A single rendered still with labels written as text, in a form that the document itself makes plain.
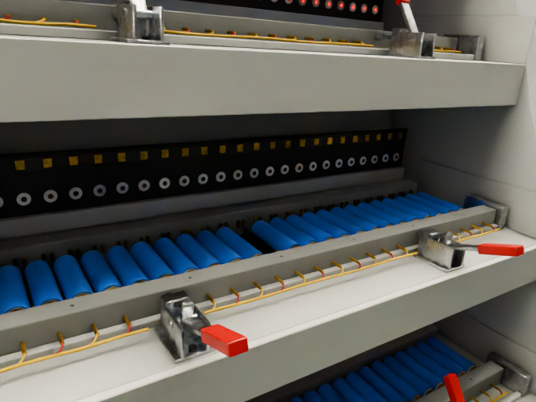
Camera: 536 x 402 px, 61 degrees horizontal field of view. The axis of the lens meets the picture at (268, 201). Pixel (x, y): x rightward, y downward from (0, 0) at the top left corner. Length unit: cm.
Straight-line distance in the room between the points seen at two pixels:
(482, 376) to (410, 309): 22
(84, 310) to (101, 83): 14
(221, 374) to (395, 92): 28
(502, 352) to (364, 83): 41
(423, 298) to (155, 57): 30
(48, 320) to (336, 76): 27
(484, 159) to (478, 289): 19
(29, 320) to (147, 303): 7
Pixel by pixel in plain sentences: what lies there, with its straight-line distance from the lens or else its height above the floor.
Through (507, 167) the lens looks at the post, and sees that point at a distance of 61.
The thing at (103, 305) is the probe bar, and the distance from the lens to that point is 32.
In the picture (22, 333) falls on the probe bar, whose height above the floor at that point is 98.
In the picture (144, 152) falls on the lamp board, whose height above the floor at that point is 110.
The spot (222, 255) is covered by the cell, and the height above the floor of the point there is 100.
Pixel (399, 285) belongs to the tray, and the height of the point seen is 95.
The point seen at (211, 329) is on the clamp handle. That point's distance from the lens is 27.
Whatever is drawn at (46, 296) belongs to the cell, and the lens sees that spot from 35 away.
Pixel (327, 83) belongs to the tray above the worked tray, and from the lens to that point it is 38.
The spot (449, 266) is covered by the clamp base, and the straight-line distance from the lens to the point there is 46.
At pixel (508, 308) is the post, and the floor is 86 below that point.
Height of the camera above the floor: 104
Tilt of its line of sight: 1 degrees down
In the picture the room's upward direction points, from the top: 8 degrees counter-clockwise
